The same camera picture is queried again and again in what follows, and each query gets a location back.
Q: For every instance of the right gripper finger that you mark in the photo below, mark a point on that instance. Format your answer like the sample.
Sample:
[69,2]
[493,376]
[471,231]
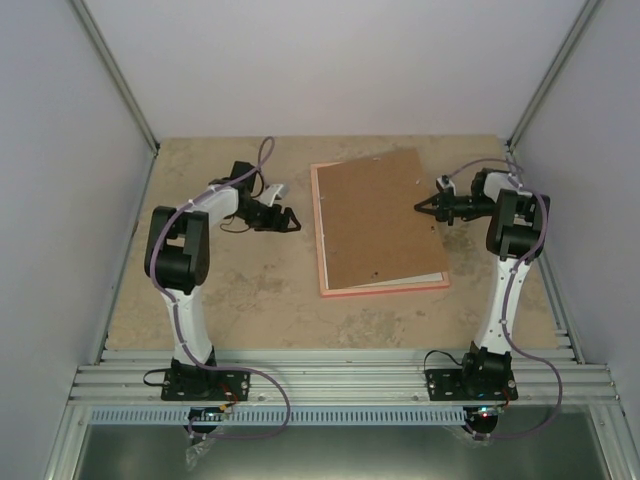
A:
[429,203]
[427,211]

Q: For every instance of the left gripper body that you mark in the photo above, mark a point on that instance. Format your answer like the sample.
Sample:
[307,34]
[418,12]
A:
[262,221]

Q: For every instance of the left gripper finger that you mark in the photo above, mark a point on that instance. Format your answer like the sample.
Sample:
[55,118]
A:
[289,219]
[287,229]

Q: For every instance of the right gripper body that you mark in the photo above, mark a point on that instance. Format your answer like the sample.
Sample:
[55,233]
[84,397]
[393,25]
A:
[479,207]

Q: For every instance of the brown cardboard backing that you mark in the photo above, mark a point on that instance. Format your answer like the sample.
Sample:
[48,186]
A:
[369,238]

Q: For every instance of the sunset landscape photo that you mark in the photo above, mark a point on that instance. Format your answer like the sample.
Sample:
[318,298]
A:
[400,281]

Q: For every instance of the pink picture frame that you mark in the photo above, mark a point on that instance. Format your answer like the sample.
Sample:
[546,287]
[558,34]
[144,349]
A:
[385,290]

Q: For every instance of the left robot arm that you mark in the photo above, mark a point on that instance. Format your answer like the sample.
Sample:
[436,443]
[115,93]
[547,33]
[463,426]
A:
[177,261]

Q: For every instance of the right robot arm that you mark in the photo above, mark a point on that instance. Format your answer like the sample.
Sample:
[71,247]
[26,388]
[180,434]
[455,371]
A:
[515,238]

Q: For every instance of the left controller board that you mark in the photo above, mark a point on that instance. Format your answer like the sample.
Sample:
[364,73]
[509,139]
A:
[210,413]

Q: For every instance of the controller board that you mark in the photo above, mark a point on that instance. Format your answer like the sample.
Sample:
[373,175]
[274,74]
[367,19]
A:
[210,413]
[487,411]

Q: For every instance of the right controller board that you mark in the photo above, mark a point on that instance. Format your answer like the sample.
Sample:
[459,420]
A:
[487,411]

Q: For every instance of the clear plastic bag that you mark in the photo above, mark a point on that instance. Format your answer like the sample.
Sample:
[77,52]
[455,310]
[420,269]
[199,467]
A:
[195,451]

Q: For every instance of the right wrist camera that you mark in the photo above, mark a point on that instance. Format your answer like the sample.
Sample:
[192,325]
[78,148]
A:
[445,185]

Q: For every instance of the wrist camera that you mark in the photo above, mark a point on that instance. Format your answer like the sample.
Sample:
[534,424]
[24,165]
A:
[273,193]
[445,185]

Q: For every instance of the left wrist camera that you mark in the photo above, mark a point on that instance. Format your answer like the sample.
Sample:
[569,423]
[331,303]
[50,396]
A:
[273,193]

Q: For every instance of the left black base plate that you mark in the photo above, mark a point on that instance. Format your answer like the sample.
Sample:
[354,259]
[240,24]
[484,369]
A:
[205,385]

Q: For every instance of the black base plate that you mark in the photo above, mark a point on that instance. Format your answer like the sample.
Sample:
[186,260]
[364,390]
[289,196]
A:
[452,384]
[205,385]

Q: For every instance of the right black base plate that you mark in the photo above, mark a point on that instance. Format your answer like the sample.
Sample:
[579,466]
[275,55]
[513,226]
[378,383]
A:
[452,384]

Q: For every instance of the aluminium mounting rail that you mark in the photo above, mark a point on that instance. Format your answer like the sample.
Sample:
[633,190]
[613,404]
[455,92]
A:
[338,377]

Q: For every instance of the right aluminium corner post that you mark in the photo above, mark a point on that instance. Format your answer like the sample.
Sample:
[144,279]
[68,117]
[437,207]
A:
[567,47]

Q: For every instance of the aluminium corner post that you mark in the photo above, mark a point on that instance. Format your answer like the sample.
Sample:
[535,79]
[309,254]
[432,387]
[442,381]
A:
[567,47]
[98,41]

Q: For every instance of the blue slotted cable duct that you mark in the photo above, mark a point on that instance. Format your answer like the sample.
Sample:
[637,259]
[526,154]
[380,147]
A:
[275,416]

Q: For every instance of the left aluminium corner post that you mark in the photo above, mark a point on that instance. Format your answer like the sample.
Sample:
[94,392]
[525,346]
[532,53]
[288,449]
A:
[98,41]

